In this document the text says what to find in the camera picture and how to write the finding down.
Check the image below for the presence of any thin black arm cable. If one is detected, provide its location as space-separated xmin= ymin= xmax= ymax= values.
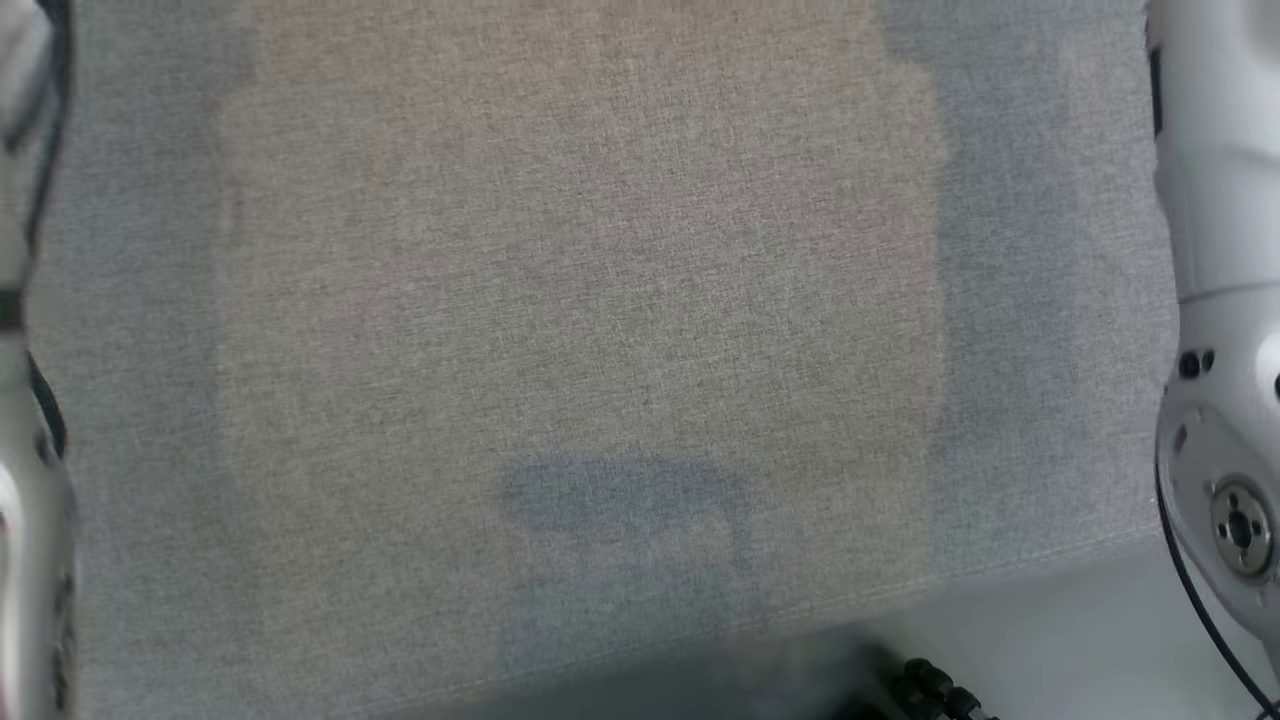
xmin=1155 ymin=465 xmax=1280 ymax=720

